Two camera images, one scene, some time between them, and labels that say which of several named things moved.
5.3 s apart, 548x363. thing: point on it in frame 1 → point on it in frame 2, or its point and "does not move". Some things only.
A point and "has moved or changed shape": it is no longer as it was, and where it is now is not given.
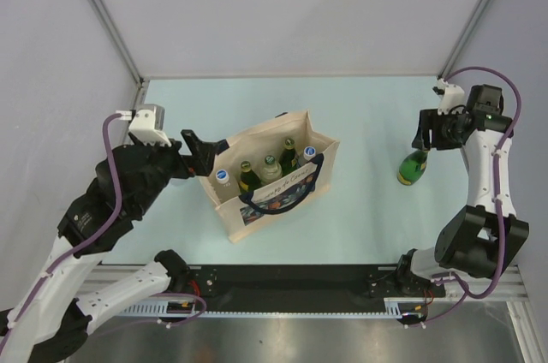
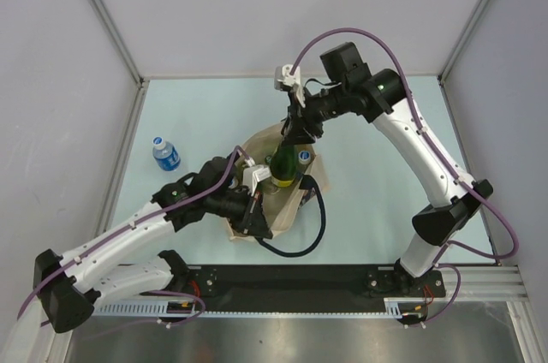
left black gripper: [203, 157] → [253, 221]
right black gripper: [430, 120] → [294, 132]
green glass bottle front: [412, 167] → [283, 165]
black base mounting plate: [305, 284] does not move
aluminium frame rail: [110, 282] does not move
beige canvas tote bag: [270, 170] has moved or changed shape
